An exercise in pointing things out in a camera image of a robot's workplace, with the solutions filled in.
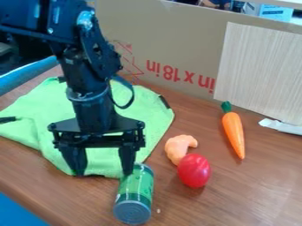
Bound cardboard box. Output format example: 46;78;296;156
93;0;302;103

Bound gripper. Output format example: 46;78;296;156
46;87;147;177

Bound wooden board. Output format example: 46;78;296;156
212;21;302;126

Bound red toy tomato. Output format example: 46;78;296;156
176;153;213;189

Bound orange toy carrot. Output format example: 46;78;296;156
219;101;247;161

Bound green can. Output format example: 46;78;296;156
111;163;156;226

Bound white paper scrap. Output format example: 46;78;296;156
257;117;302;136

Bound orange toy croissant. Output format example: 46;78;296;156
163;134;200;166

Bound blue bar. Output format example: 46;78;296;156
0;56;59;96

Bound green cloth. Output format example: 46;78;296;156
0;77;177;179

